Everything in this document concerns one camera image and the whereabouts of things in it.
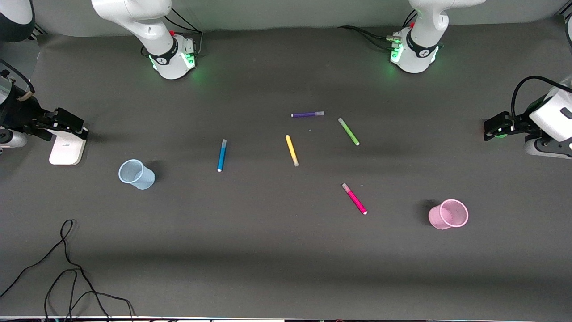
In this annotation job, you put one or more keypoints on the blue marker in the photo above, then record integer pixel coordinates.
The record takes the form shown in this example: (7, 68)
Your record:
(221, 155)

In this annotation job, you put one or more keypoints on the green marker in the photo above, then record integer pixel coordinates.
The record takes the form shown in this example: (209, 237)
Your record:
(348, 131)

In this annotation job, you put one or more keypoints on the pink plastic cup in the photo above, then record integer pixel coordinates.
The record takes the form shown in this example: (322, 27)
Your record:
(440, 219)

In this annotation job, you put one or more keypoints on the yellow marker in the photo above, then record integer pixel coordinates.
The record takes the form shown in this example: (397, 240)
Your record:
(292, 150)

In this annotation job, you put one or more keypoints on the pink marker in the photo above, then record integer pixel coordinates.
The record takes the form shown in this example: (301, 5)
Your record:
(354, 199)

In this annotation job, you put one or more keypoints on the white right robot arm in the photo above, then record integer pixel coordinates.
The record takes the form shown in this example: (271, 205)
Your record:
(152, 27)

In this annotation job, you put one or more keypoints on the light blue plastic cup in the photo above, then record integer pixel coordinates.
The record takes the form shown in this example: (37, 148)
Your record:
(139, 178)

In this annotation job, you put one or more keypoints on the purple marker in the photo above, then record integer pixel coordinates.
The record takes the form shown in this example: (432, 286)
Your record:
(306, 114)

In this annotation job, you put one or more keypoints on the dark grey table mat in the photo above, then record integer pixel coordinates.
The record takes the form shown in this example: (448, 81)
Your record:
(286, 250)

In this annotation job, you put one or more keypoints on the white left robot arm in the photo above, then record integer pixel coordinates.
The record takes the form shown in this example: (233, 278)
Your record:
(415, 53)

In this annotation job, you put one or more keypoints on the white stand with base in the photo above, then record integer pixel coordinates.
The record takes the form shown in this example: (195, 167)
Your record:
(67, 152)

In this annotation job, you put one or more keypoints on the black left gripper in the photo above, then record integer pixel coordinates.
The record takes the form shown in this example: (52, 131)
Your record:
(521, 124)

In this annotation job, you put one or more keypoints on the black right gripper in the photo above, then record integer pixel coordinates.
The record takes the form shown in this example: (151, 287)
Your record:
(18, 112)

